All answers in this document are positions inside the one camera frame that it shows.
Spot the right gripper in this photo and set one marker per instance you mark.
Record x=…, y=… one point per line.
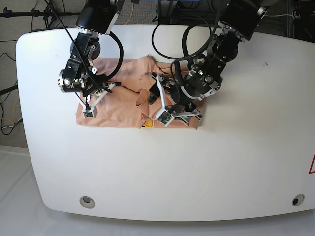
x=83, y=78

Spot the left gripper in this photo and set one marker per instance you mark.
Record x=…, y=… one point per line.
x=196, y=85

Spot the peach T-shirt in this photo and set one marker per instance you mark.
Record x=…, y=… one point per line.
x=127, y=105

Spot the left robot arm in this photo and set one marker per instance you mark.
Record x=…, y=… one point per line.
x=237, y=23

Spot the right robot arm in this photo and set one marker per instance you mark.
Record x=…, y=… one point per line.
x=97, y=17

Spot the black tripod stand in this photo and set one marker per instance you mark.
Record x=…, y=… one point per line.
x=47, y=13

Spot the left table grommet hole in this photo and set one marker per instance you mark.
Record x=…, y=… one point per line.
x=87, y=202

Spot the table grommet hole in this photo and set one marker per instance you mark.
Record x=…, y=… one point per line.
x=298, y=199
x=87, y=202

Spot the right table grommet hole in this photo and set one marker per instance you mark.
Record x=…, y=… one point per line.
x=298, y=199

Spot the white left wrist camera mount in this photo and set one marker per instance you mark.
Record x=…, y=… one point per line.
x=169, y=113

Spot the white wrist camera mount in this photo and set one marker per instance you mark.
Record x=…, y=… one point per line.
x=169, y=113
x=90, y=111

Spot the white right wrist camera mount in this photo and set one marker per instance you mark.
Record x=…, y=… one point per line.
x=90, y=111

